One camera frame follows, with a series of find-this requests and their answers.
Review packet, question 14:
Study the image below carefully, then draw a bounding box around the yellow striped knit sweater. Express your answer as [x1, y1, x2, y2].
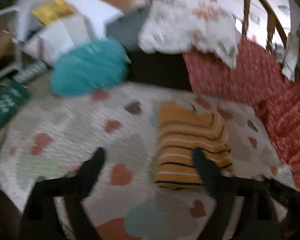
[154, 101, 234, 190]

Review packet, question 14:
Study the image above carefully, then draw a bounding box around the white heart-patterned blanket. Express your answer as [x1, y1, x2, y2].
[0, 76, 294, 239]

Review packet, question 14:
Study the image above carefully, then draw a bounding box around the green box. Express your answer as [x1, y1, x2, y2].
[0, 80, 30, 130]

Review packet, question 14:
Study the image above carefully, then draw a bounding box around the red floral bedsheet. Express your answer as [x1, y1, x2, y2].
[183, 37, 300, 192]

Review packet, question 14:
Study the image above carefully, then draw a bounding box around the white patterned strip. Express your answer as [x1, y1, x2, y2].
[13, 61, 49, 85]

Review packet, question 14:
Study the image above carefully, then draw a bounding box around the teal pillow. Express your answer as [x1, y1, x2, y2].
[50, 38, 128, 97]

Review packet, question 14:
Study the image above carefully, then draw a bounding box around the white cloth on chair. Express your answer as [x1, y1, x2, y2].
[281, 22, 300, 82]

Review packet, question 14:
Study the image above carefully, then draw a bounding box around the white paper bag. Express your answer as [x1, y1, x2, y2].
[22, 14, 94, 65]

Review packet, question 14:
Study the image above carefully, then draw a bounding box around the grey folded garment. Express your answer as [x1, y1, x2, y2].
[106, 4, 151, 53]

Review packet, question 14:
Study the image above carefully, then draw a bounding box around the white floral cloth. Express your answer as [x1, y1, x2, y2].
[138, 0, 240, 69]

